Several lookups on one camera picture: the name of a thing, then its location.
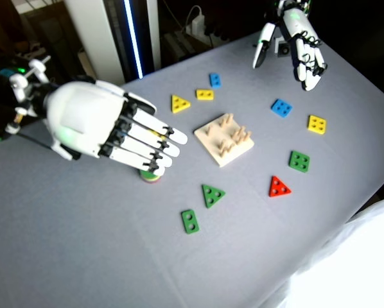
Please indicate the blue rectangle block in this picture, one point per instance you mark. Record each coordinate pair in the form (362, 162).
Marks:
(215, 80)

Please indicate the yellow triangle block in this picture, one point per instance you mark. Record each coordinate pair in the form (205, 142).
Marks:
(178, 104)

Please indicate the yellow rectangle block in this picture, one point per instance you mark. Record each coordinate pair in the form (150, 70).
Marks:
(205, 94)

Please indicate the white cabinet with blue light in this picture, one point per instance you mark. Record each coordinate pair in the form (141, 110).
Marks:
(95, 38)

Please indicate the wooden peg board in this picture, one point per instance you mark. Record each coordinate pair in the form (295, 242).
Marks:
(222, 146)

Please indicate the green rectangle block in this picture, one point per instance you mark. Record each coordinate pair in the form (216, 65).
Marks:
(189, 221)

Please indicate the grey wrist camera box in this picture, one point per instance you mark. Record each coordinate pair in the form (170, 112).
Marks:
(282, 48)

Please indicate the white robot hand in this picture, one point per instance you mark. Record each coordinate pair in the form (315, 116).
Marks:
(79, 112)
(299, 25)

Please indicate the white sheet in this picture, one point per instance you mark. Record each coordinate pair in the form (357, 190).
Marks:
(355, 263)

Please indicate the yellow square block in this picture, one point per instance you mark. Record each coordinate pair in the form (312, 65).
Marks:
(317, 124)

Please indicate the grey table cloth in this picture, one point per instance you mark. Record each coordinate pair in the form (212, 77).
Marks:
(83, 240)

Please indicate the red triangle block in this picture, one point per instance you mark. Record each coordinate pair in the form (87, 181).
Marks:
(278, 188)

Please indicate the multicoloured cylinder block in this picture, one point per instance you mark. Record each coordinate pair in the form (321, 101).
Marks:
(148, 178)

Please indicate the green square block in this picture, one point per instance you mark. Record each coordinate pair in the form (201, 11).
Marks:
(299, 161)

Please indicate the blue square block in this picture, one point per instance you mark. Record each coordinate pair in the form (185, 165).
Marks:
(281, 108)

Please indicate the green triangle block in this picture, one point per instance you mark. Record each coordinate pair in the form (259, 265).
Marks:
(211, 195)

